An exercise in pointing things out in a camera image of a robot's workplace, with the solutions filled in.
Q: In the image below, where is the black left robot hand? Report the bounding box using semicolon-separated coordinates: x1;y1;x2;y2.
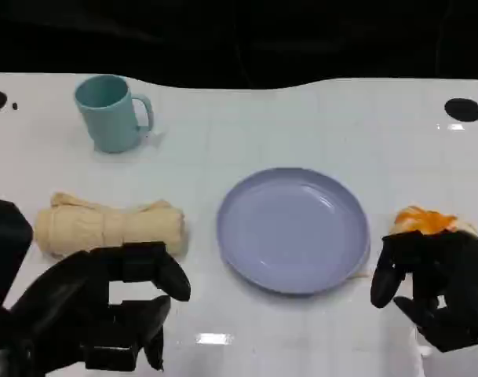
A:
2;240;192;372

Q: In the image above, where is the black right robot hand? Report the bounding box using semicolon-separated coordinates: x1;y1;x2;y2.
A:
370;229;478;354

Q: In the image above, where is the orange and white bread roll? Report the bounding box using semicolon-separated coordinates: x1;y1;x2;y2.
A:
389;203;478;239

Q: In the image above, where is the beige towel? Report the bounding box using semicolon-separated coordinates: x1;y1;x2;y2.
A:
34;191;190;261

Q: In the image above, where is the lilac plate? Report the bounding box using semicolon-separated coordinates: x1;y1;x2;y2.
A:
216;167;371;296

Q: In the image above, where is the pale green mug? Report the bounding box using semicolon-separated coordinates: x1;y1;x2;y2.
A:
74;75;155;154

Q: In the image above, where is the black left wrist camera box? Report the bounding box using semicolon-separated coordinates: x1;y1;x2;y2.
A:
0;196;34;312

